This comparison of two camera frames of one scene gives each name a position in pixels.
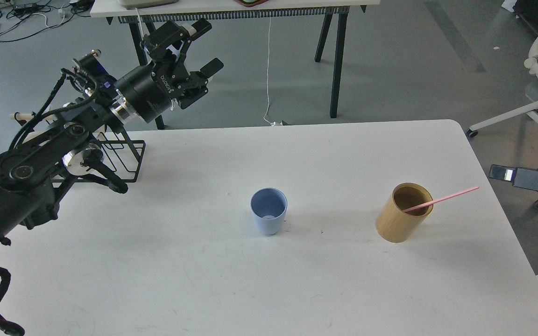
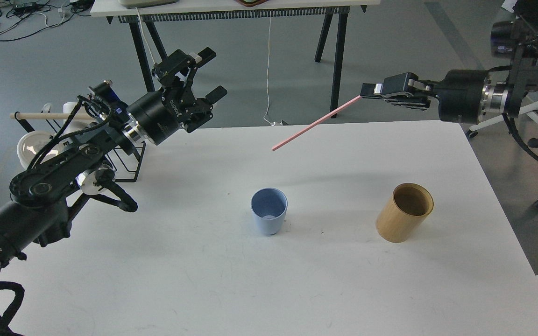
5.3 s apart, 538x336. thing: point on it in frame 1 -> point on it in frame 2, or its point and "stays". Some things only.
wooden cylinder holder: [396, 226] stays
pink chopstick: [439, 199] -> [316, 123]
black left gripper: [148, 94] -> [158, 116]
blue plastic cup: [268, 206] stays
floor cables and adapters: [8, 20] stays
